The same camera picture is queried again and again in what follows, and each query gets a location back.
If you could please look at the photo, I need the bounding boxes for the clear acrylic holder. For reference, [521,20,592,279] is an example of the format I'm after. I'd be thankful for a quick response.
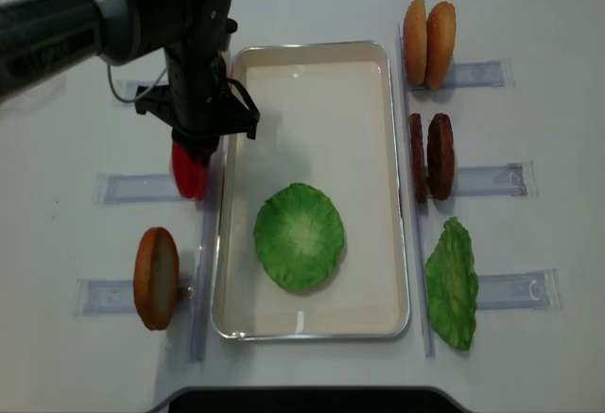
[396,27,562,358]
[71,79,223,363]

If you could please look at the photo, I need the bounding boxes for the red tomato slice front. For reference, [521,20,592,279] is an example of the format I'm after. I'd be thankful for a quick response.
[171,142,207,200]

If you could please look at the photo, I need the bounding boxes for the brown meat patty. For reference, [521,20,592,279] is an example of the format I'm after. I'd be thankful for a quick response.
[427,113,455,200]
[407,113,427,203]

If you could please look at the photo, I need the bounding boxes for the clear acrylic holder left side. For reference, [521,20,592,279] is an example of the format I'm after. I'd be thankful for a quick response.
[71,79,223,363]

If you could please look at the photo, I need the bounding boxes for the bun half with white face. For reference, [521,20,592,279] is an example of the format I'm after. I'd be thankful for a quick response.
[133,227,180,331]

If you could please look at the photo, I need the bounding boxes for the green lettuce leaf on tray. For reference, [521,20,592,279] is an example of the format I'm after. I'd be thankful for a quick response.
[253,182,345,293]

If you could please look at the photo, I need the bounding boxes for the grey thin cable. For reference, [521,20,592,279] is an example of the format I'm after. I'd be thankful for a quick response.
[106,62,169,104]

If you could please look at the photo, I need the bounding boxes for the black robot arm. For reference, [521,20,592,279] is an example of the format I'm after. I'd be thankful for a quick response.
[1,0,260,161]

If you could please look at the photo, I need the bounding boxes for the sesame bun half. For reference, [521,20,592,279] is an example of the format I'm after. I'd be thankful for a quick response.
[424,1,457,90]
[403,0,427,85]

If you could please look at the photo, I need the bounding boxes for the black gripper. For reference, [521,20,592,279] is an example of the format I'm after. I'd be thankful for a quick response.
[135,43,260,165]

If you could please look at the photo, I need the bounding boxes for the sesame bun half front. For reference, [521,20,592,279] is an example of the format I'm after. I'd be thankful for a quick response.
[403,0,427,85]

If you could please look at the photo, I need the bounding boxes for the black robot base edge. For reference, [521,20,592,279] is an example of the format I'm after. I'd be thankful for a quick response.
[159,387,463,412]

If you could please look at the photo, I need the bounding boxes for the green lettuce leaf in holder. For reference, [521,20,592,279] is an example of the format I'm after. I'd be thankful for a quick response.
[424,216,478,352]

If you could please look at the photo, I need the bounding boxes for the white rectangular tray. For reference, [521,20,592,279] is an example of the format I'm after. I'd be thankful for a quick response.
[212,41,410,341]

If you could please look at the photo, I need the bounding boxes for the clear acrylic holder right side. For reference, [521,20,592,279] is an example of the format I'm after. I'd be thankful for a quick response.
[396,27,562,358]

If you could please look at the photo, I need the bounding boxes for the brown meat patty inner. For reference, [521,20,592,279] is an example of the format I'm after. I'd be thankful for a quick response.
[407,113,427,203]

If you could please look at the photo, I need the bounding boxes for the sesame bun half rear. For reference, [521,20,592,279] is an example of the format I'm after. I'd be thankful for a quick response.
[424,1,457,90]

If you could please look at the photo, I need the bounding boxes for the brown meat patty outer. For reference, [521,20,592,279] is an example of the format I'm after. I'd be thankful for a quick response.
[427,113,455,200]

